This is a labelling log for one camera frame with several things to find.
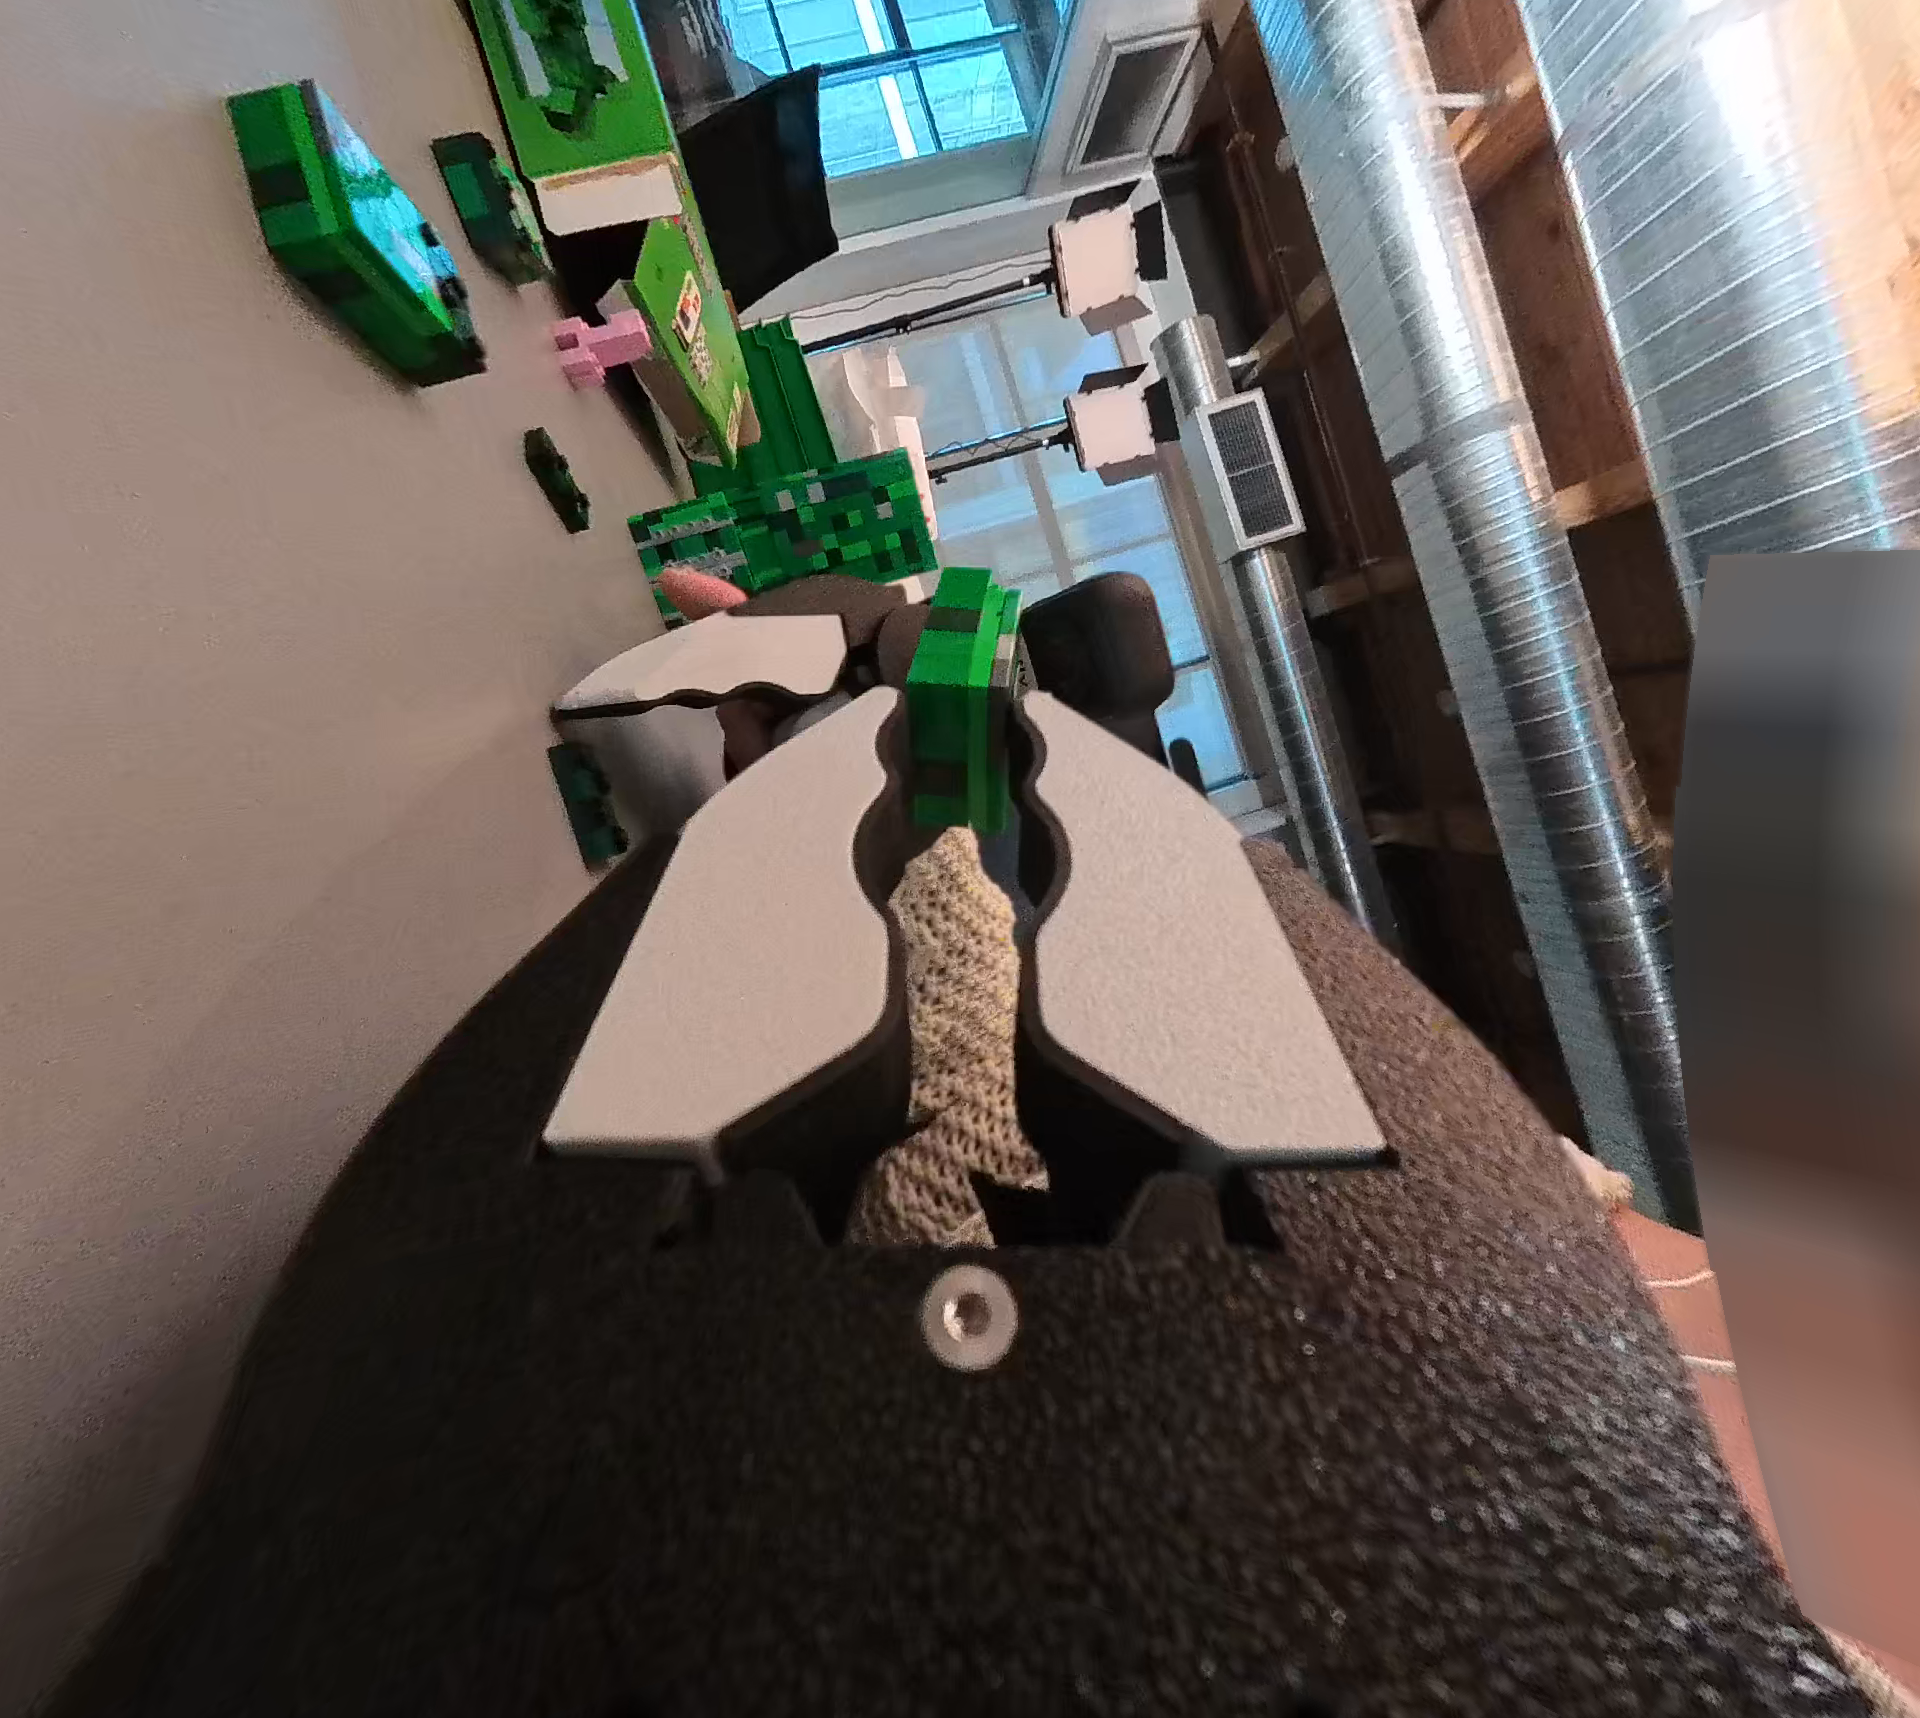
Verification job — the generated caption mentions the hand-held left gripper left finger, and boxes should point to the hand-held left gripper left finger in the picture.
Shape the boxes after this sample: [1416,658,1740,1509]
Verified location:
[545,690,912,1179]

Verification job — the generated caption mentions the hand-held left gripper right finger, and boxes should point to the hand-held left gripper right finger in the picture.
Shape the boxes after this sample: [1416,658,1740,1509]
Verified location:
[1014,696,1395,1179]

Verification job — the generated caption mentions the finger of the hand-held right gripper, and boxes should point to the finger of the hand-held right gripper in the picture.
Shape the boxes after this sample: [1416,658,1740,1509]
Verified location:
[546,610,859,719]

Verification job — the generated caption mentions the green lego leg block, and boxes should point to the green lego leg block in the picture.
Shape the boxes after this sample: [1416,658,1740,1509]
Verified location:
[904,565,1025,836]

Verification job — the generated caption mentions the green pixel lego creeper body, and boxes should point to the green pixel lego creeper body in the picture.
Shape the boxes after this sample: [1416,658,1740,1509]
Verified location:
[630,451,941,631]

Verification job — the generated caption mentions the dark green lego plate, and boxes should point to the dark green lego plate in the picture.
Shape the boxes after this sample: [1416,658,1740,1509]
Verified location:
[522,427,589,537]
[546,744,630,870]

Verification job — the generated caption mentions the person's right forearm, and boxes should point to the person's right forearm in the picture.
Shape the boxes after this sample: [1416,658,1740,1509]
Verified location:
[845,830,1050,1246]

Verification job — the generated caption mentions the pink lego pig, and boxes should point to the pink lego pig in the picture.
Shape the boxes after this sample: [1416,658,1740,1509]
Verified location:
[551,306,645,388]

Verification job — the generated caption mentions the green lego block dark studs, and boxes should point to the green lego block dark studs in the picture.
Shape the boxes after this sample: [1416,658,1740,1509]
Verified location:
[432,134,551,288]

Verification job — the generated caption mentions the large green lego slab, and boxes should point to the large green lego slab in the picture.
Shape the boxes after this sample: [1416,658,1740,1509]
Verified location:
[230,83,486,388]

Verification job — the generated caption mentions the white studio light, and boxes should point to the white studio light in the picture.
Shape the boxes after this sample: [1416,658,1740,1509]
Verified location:
[1067,378,1189,487]
[1050,178,1175,333]

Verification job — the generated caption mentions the white vent grille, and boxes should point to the white vent grille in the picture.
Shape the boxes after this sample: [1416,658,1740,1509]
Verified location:
[1197,392,1310,548]

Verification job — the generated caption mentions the black panel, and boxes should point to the black panel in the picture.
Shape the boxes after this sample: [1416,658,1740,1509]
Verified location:
[684,63,840,312]

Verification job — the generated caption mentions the small silver air duct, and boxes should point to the small silver air duct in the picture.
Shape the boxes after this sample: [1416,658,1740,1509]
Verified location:
[1152,313,1397,918]

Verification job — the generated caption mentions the large silver air duct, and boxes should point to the large silver air duct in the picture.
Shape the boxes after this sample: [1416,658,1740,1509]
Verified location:
[1463,0,1920,565]
[1198,0,1672,1224]

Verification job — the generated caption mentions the white wall vent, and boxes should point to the white wall vent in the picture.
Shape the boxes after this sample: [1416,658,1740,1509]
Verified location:
[1060,21,1210,178]

